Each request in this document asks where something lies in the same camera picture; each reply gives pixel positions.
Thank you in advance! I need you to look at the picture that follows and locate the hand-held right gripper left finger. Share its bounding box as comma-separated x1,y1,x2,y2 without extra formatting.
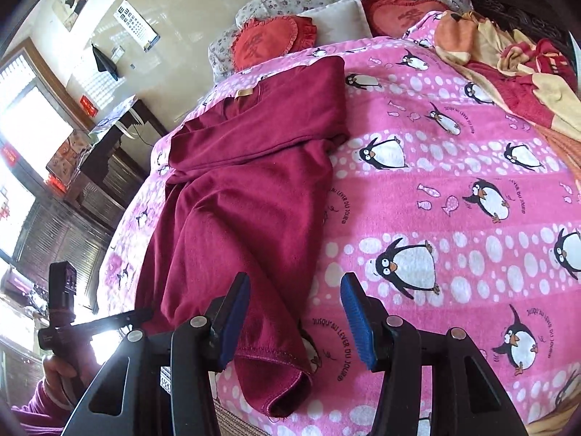
61,272,252,436

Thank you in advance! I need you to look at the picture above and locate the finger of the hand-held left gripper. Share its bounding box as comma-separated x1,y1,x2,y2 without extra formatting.
88,307,154,334

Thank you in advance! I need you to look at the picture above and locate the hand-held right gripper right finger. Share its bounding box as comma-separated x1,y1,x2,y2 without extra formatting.
340,271,529,436

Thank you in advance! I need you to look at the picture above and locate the maroon sweater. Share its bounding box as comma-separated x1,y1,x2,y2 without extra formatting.
134,56,350,419

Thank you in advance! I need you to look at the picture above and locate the person's left forearm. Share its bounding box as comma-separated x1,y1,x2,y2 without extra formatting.
9,379,69,431

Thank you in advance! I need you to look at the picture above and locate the person's left hand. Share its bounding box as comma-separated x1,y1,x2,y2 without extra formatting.
42,350,98,408

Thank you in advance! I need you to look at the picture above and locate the dark slatted radiator cover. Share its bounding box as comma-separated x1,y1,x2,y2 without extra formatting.
18,159,137,300

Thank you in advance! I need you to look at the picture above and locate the pink penguin printed blanket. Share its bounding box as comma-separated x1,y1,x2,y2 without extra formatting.
97,11,581,436

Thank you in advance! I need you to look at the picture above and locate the printed cardboard box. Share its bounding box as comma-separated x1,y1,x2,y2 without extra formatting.
45,129,92,182

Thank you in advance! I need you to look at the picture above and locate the dark wooden table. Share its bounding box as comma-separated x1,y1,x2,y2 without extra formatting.
68,100,168,219

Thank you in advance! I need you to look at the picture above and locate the white plastic bag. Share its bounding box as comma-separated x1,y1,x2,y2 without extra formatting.
88,97,141,139

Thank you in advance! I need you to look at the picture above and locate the black hanging cloth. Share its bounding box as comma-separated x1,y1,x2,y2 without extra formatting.
91,44,119,80

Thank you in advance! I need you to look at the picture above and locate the eye chart poster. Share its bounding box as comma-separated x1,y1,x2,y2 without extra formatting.
113,0,161,53

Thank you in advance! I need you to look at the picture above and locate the red heart pillow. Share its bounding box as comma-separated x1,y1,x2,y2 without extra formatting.
363,0,450,39
231,15,318,72

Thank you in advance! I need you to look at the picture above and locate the orange and yellow blanket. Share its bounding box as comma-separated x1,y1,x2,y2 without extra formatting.
435,9,581,191

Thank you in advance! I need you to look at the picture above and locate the white pillow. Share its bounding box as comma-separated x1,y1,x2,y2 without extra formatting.
297,0,373,48

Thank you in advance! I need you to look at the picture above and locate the dark carved wooden headboard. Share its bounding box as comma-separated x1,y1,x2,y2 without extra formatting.
454,0,577,55

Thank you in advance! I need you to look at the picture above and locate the black cable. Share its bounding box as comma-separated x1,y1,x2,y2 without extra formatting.
135,120,161,147

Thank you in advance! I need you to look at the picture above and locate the wooden window frame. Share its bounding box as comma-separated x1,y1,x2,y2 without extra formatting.
0,39,78,259

